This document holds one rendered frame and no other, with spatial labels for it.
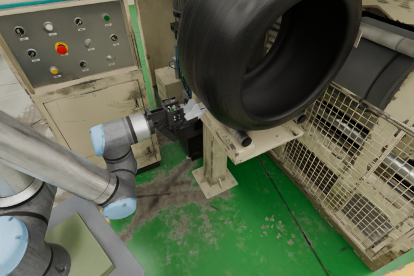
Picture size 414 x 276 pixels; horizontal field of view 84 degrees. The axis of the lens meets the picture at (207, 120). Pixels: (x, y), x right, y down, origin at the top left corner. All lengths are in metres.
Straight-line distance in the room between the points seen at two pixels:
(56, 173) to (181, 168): 1.40
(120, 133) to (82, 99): 0.70
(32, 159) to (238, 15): 0.55
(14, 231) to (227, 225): 1.19
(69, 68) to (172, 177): 1.05
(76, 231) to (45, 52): 0.80
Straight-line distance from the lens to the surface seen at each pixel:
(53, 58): 1.34
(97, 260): 1.03
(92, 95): 1.39
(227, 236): 1.67
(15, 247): 0.85
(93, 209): 1.17
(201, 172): 1.88
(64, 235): 1.12
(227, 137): 0.95
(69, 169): 0.62
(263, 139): 1.05
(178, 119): 0.77
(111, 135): 0.72
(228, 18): 0.61
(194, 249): 1.64
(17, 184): 0.90
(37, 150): 0.60
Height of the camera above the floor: 1.55
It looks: 43 degrees down
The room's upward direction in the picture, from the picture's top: straight up
